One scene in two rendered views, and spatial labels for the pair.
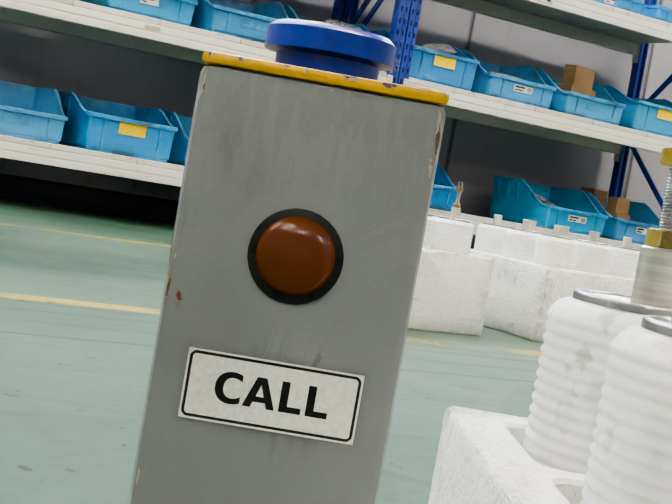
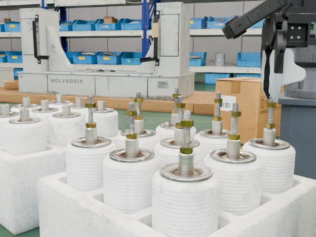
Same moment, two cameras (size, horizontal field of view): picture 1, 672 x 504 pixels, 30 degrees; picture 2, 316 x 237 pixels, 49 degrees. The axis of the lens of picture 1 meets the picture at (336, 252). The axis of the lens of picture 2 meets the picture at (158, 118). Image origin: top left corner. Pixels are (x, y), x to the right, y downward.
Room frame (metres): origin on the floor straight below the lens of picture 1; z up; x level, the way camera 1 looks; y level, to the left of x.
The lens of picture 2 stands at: (0.93, 0.17, 0.42)
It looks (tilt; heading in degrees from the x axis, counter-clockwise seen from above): 10 degrees down; 228
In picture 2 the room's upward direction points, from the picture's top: straight up
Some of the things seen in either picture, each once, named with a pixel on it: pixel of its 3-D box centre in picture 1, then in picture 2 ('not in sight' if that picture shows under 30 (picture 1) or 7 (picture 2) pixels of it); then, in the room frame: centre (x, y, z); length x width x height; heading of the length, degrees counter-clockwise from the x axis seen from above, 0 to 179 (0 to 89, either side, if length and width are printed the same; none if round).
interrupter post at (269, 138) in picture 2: not in sight; (269, 137); (0.35, -0.16, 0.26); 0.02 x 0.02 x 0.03
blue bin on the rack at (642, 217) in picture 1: (612, 218); not in sight; (6.33, -1.35, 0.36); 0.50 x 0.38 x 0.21; 29
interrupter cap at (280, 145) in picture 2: not in sight; (268, 144); (0.35, -0.16, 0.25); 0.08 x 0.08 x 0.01
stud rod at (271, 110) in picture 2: not in sight; (270, 115); (0.35, -0.16, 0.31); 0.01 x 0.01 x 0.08
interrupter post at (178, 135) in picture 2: not in sight; (179, 136); (0.47, -0.27, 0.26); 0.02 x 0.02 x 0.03
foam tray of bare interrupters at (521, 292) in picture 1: (548, 298); not in sight; (3.23, -0.56, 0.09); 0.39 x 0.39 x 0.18; 32
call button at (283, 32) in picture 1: (327, 63); not in sight; (0.39, 0.01, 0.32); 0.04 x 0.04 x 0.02
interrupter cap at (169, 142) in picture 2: not in sight; (179, 143); (0.47, -0.27, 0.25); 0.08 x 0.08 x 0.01
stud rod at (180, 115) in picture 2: not in sight; (180, 116); (0.47, -0.27, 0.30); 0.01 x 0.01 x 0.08
